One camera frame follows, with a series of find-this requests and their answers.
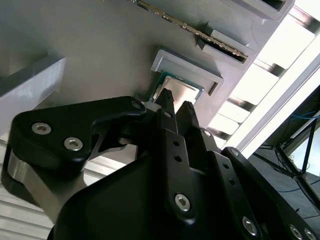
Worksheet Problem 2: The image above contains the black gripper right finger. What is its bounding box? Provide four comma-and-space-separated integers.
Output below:
176, 100, 320, 240

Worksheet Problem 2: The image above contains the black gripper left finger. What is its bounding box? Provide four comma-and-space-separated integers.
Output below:
1, 87, 199, 226

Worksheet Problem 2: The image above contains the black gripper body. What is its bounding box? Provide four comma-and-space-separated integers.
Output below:
47, 152, 245, 240

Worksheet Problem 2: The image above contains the silver CPU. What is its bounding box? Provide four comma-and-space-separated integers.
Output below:
148, 70, 206, 107

